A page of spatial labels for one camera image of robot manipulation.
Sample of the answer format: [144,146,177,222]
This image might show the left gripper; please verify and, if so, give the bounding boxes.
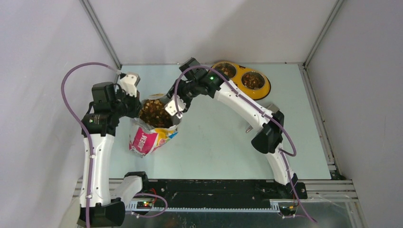
[112,87,144,118]

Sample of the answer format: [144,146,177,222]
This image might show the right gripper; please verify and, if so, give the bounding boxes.
[166,79,200,114]

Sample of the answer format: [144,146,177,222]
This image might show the pet food bag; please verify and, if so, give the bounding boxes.
[128,94,181,157]

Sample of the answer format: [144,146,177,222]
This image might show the yellow double pet bowl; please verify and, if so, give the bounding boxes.
[212,61,271,100]

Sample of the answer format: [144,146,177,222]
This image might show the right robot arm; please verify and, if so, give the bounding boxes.
[165,58,300,200]

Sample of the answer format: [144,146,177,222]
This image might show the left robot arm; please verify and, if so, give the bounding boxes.
[78,82,150,228]

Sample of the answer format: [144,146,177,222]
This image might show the pet food kibble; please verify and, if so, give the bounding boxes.
[139,99,173,128]

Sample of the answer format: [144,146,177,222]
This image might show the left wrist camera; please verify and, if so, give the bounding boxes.
[118,72,141,98]

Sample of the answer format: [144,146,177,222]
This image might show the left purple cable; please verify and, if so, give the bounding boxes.
[60,62,168,228]

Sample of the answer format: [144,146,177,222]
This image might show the purple cable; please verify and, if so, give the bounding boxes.
[60,62,168,228]
[173,65,317,224]

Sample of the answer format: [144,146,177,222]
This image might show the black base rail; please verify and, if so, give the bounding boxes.
[128,179,307,211]

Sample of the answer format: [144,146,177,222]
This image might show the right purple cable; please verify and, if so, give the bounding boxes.
[173,65,317,224]

